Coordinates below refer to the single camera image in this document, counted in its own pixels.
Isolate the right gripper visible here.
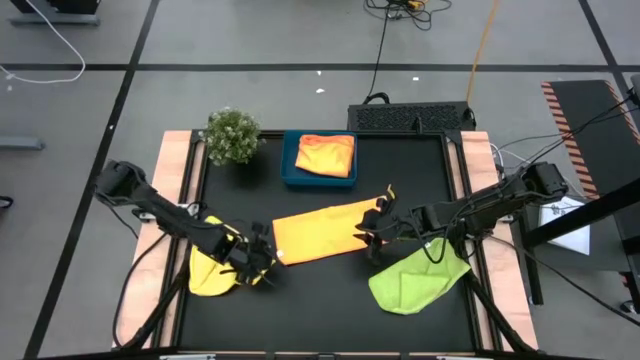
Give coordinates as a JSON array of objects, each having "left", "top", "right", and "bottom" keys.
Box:
[{"left": 355, "top": 187, "right": 426, "bottom": 266}]

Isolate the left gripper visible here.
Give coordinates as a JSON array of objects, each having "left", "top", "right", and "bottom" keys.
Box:
[{"left": 212, "top": 223, "right": 281, "bottom": 289}]

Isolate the yellow-orange microfiber towel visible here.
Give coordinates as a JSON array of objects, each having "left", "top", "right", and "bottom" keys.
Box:
[{"left": 272, "top": 196, "right": 390, "bottom": 267}]

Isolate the green microfiber towel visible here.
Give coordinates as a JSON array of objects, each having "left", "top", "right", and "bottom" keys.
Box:
[{"left": 368, "top": 237, "right": 472, "bottom": 316}]

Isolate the orange microfiber towel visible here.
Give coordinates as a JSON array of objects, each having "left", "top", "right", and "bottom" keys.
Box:
[{"left": 294, "top": 133, "right": 356, "bottom": 179}]

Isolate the yellow microfiber towel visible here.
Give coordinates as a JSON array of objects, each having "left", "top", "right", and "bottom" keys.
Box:
[{"left": 188, "top": 215, "right": 276, "bottom": 297}]

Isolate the blue plastic bin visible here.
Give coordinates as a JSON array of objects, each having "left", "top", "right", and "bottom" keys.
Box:
[{"left": 280, "top": 129, "right": 359, "bottom": 189}]

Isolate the black computer case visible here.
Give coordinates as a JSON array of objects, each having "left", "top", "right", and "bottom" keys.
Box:
[{"left": 346, "top": 99, "right": 477, "bottom": 134}]

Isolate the small potted green plant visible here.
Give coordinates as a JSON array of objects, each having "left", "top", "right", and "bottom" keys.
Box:
[{"left": 198, "top": 107, "right": 266, "bottom": 169}]

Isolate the pale wooden table board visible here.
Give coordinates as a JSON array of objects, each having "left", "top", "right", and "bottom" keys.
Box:
[
  {"left": 114, "top": 130, "right": 206, "bottom": 349},
  {"left": 447, "top": 130, "right": 540, "bottom": 351}
]

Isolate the black metal beam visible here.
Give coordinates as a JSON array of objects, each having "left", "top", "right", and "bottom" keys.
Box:
[{"left": 522, "top": 177, "right": 640, "bottom": 249}]

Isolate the black hazard-striped ramp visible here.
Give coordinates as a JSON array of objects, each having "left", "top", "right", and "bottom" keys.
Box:
[{"left": 540, "top": 79, "right": 640, "bottom": 201}]

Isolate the grey floor bar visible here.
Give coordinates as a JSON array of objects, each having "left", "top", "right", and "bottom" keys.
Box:
[{"left": 0, "top": 134, "right": 47, "bottom": 151}]

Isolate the grey furniture base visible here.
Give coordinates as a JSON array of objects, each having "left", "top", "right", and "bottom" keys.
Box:
[{"left": 7, "top": 0, "right": 101, "bottom": 26}]

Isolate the black table frame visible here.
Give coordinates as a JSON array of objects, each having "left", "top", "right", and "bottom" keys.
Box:
[{"left": 177, "top": 128, "right": 484, "bottom": 354}]

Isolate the black frame strut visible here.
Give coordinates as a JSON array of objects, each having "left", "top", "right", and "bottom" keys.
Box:
[
  {"left": 462, "top": 269, "right": 536, "bottom": 354},
  {"left": 119, "top": 234, "right": 199, "bottom": 350}
]

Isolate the looping black arm cable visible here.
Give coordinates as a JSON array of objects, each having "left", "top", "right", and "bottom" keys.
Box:
[{"left": 97, "top": 199, "right": 171, "bottom": 349}]

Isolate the black power cable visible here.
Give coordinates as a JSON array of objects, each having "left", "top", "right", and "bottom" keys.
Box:
[{"left": 363, "top": 9, "right": 392, "bottom": 105}]

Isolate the black stand post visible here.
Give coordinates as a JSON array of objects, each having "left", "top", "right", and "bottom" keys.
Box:
[{"left": 514, "top": 214, "right": 545, "bottom": 306}]

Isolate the long black floor cable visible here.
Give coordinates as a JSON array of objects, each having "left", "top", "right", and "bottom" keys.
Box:
[{"left": 487, "top": 234, "right": 640, "bottom": 329}]

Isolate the yellow hanging cable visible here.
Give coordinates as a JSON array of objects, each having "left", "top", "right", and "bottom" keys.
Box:
[{"left": 465, "top": 0, "right": 501, "bottom": 104}]

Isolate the tangled black cable bundle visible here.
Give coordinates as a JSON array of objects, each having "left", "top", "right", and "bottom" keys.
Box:
[{"left": 363, "top": 0, "right": 454, "bottom": 32}]

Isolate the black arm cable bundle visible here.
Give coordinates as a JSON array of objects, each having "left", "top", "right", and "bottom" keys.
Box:
[{"left": 492, "top": 92, "right": 640, "bottom": 176}]

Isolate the white floor cable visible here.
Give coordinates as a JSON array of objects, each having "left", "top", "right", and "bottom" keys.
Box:
[{"left": 0, "top": 0, "right": 87, "bottom": 85}]

